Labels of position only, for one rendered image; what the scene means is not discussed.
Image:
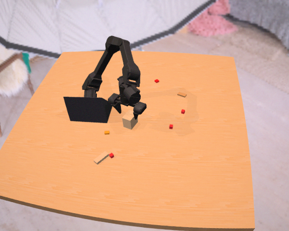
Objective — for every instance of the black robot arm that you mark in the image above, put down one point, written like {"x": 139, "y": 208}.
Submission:
{"x": 130, "y": 71}

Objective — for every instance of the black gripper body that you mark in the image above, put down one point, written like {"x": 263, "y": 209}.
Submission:
{"x": 121, "y": 99}

